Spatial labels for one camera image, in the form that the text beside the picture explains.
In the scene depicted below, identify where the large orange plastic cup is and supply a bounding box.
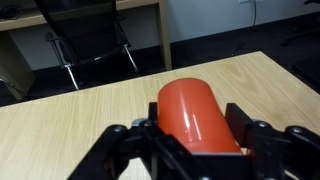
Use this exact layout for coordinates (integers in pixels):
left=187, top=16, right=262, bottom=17
left=156, top=77, right=243, bottom=155

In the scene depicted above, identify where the wooden side desk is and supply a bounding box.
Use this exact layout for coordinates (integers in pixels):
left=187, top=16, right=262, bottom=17
left=0, top=0, right=173, bottom=101

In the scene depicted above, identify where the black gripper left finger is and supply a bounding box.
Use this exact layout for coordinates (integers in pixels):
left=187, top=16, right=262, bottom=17
left=67, top=101, right=201, bottom=180

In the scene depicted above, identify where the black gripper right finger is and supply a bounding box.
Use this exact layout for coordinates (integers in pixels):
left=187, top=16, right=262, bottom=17
left=225, top=102, right=320, bottom=180

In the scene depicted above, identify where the black chair with metal legs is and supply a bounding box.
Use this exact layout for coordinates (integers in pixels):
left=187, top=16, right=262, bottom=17
left=34, top=0, right=141, bottom=92

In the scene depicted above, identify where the black wall cable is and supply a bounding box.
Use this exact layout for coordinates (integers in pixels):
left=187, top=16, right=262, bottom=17
left=252, top=0, right=258, bottom=27

